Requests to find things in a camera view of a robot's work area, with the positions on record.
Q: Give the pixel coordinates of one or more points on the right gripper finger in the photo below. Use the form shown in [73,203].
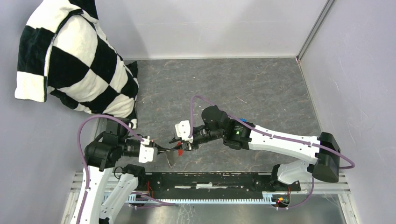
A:
[177,140]
[180,150]

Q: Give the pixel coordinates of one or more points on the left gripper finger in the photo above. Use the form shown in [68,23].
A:
[163,150]
[161,146]

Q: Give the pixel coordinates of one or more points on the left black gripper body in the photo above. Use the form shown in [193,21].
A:
[130,145]

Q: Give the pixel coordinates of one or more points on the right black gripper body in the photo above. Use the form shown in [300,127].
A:
[201,135]

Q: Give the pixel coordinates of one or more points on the metal key holder red handle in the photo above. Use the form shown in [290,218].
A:
[172,154]

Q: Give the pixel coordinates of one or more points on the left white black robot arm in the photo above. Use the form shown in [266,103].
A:
[99,160]

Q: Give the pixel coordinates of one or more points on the black white checkered cloth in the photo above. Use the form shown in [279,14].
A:
[63,52]

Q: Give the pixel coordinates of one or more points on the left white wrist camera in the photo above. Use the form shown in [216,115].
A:
[147,153]

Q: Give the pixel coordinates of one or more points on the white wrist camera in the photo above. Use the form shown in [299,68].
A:
[147,153]
[183,131]

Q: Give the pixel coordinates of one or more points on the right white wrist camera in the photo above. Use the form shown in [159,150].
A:
[183,131]

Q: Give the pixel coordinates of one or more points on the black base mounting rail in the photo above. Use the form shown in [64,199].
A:
[216,185]

